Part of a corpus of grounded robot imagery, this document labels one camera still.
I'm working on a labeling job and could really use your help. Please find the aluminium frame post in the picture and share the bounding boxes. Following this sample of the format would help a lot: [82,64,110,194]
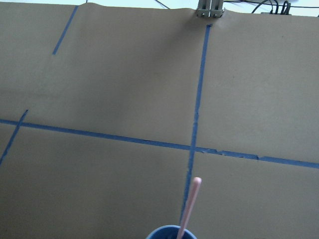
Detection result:
[196,0,224,18]

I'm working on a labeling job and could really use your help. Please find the blue ribbed cup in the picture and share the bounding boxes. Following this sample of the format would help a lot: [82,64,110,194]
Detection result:
[146,225,197,239]

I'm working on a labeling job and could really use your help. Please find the pink chopstick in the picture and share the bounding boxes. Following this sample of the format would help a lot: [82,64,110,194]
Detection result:
[176,177,202,239]

